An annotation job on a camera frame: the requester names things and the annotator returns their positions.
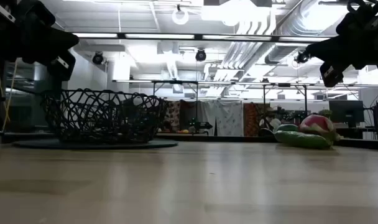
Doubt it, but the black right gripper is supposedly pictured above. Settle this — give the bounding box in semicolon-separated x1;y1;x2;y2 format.
305;0;378;88

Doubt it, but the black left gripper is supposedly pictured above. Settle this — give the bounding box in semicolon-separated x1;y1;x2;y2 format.
0;0;80;81

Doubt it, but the pink dragon fruit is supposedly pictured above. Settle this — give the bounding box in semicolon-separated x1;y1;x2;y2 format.
298;114;341;142

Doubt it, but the green bell pepper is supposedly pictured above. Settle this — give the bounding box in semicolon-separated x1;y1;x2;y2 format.
275;123;300;133

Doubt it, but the green cucumber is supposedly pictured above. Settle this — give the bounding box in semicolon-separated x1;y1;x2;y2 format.
274;129;333;150

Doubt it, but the green potted plant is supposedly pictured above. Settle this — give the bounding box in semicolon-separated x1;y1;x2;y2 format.
318;108;333;121

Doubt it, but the dark office desk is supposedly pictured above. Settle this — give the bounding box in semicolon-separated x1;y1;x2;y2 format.
334;126;378;140

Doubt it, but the person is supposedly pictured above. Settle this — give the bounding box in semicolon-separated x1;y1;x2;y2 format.
259;115;282;133

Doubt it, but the orange patterned hanging cloth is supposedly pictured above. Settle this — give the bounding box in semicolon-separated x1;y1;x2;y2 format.
243;102;267;137

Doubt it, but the long ceiling light bar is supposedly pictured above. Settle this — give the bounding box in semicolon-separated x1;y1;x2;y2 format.
71;32;334;44

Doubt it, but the white patterned hanging cloth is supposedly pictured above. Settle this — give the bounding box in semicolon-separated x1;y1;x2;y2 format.
203;100;244;137

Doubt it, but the floral hanging cloth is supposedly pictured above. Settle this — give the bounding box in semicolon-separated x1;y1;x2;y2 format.
164;100;182;133

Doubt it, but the round dark blue mat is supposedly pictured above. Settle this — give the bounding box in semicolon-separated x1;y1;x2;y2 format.
12;138;180;151

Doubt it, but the dark grey hanging cloth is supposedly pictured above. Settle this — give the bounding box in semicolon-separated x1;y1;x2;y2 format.
179;99;205;131

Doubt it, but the silver ventilation duct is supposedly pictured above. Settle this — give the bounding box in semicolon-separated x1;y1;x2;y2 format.
265;0;348;65

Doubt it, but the yellow cable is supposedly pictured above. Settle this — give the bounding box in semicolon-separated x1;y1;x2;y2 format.
0;58;19;131

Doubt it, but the black wire basket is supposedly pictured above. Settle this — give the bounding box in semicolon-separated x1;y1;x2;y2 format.
41;88;170;144

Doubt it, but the white ring lamp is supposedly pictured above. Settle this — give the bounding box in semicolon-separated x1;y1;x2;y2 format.
171;4;190;26

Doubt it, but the black aluminium rig frame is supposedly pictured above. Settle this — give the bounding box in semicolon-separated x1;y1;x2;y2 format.
0;130;378;151

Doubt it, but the distant black metal frame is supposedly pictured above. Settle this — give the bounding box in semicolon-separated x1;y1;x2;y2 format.
151;79;308;138

